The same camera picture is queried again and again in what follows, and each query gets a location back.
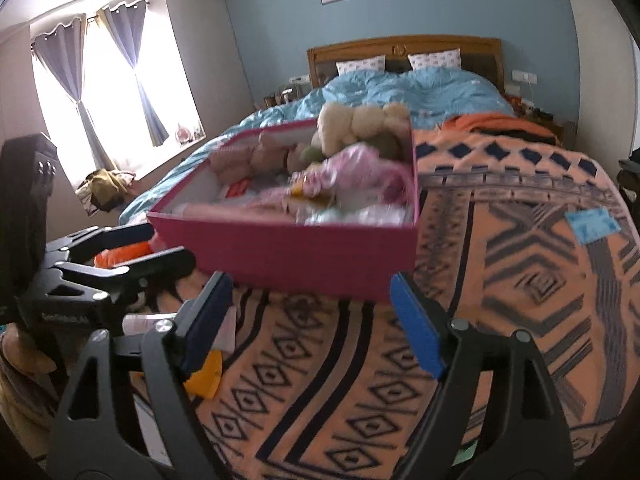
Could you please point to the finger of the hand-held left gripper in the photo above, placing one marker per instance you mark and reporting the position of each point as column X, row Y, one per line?
column 110, row 240
column 155, row 265

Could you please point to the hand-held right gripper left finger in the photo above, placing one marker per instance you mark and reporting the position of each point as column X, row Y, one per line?
column 210, row 320

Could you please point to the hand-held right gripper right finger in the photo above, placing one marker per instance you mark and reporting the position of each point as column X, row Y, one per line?
column 415, row 330

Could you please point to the pink cardboard box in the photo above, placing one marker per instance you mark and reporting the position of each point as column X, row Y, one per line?
column 300, row 260

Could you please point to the white teal medicine box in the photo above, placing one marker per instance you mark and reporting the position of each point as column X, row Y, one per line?
column 150, row 425

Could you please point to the cream plush toy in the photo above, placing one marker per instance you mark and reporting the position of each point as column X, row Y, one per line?
column 345, row 125

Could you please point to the orange plastic bag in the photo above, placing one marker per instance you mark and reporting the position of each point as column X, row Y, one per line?
column 120, row 256

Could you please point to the orange cream tube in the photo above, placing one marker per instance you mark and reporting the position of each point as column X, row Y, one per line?
column 207, row 375

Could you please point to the olive clothes pile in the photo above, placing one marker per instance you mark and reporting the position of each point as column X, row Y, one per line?
column 102, row 185

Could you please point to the orange patterned blanket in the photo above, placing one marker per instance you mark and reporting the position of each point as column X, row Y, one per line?
column 500, row 260

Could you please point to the pink figurine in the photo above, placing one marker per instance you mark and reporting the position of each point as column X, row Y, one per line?
column 184, row 135

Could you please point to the green packet box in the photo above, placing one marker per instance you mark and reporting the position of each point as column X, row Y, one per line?
column 464, row 455

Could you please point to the pinkish brown bear plush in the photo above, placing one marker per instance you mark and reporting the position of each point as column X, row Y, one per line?
column 240, row 160

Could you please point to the beige down jacket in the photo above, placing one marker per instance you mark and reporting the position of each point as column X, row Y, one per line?
column 20, row 400

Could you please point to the grey curtains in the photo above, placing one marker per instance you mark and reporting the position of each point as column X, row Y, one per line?
column 65, row 70

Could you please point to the purple curtain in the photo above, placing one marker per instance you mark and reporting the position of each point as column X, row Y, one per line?
column 130, row 45

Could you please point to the blue face mask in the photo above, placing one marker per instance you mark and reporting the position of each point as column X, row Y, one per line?
column 592, row 225

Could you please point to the orange garment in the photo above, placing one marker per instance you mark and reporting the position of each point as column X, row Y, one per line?
column 500, row 124

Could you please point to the blue duvet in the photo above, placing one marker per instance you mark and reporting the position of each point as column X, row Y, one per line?
column 400, row 90

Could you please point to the wooden nightstand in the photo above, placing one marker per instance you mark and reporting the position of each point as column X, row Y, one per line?
column 542, row 122

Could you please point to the black clothing pile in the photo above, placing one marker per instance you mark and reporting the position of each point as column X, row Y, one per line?
column 631, row 170

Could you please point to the white printed pillow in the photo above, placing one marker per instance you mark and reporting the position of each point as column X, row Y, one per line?
column 435, row 60
column 360, row 65

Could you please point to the wooden headboard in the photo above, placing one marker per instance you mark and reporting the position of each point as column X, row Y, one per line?
column 400, row 45

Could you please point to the white wall socket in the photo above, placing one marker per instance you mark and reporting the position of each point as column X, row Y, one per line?
column 300, row 79
column 524, row 76

